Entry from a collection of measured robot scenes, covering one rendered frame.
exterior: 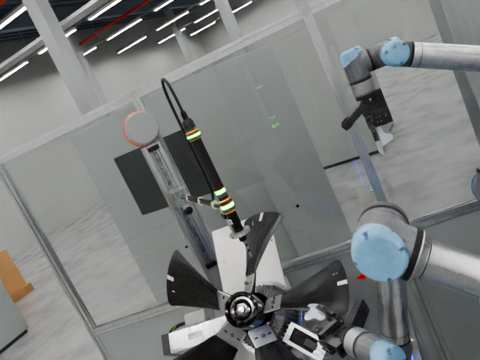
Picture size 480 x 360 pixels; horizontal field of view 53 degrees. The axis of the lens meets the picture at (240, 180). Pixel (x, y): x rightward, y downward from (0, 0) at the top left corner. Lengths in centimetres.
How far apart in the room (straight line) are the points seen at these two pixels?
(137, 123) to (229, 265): 73
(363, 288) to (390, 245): 142
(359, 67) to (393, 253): 78
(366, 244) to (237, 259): 103
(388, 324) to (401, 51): 76
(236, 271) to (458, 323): 114
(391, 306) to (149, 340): 175
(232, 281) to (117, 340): 107
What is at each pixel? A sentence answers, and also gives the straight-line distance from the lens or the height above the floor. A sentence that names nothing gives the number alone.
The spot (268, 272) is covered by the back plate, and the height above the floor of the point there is 117.
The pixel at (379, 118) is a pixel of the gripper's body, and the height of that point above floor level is 159.
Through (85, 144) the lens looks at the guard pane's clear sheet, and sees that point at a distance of 248.
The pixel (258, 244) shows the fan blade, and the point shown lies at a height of 135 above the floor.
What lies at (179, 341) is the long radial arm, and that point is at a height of 111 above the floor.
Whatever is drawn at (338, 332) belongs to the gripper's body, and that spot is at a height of 119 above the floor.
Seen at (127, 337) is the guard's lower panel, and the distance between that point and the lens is 284.
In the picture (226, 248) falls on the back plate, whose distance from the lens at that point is 202.
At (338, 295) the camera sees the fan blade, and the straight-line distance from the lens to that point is 157.
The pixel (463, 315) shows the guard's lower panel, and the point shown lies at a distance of 256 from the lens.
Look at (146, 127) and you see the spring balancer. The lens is 217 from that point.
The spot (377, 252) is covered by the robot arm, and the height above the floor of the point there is 147.
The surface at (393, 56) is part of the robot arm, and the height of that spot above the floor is 177.
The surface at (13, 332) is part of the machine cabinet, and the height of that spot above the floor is 13.
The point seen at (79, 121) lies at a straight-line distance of 246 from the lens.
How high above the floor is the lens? 191
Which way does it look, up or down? 11 degrees down
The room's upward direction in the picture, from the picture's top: 25 degrees counter-clockwise
